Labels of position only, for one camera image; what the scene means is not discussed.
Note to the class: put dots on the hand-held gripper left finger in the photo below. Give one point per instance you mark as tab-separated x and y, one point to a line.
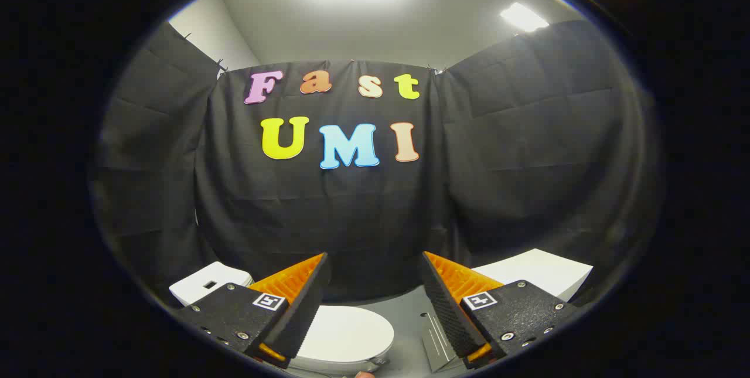
304	313

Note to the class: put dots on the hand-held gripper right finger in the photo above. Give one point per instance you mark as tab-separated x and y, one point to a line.
448	313

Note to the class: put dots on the white toilet tank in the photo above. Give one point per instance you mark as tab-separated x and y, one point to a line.
196	287

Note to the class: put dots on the black backdrop cloth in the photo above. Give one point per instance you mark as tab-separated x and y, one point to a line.
351	220

